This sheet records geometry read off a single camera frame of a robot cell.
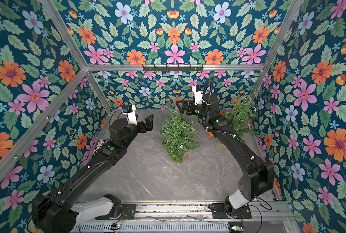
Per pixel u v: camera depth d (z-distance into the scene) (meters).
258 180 0.42
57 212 0.37
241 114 0.69
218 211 0.73
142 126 0.65
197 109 0.65
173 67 0.92
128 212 0.74
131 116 0.62
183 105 0.65
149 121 0.68
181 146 0.70
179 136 0.69
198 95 0.65
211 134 1.04
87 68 0.93
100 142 0.98
